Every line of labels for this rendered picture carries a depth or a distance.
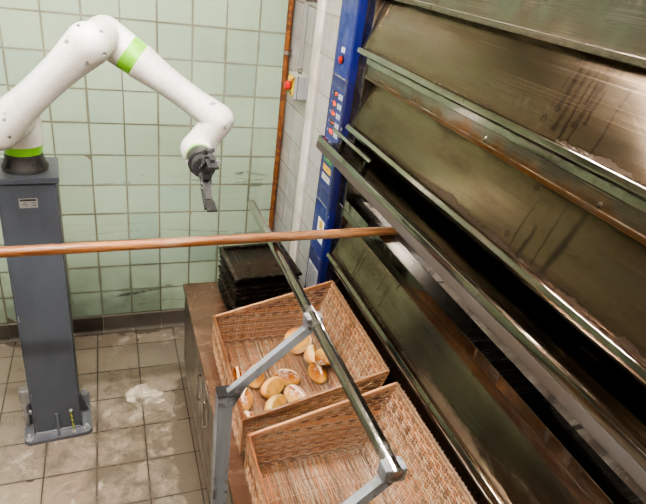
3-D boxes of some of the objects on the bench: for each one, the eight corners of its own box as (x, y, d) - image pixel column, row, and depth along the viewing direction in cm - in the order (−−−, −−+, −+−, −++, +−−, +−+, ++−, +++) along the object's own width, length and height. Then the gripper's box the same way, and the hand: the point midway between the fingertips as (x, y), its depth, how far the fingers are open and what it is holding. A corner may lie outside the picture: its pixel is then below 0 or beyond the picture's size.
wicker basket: (383, 441, 187) (398, 378, 174) (475, 609, 141) (506, 541, 128) (240, 468, 170) (246, 400, 157) (293, 670, 124) (307, 599, 111)
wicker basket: (325, 333, 235) (334, 278, 222) (378, 433, 189) (393, 371, 176) (209, 345, 218) (212, 286, 205) (237, 458, 173) (243, 391, 160)
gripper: (215, 127, 177) (227, 150, 160) (212, 199, 189) (224, 227, 171) (191, 126, 174) (201, 149, 157) (190, 199, 186) (199, 228, 169)
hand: (212, 188), depth 165 cm, fingers open, 13 cm apart
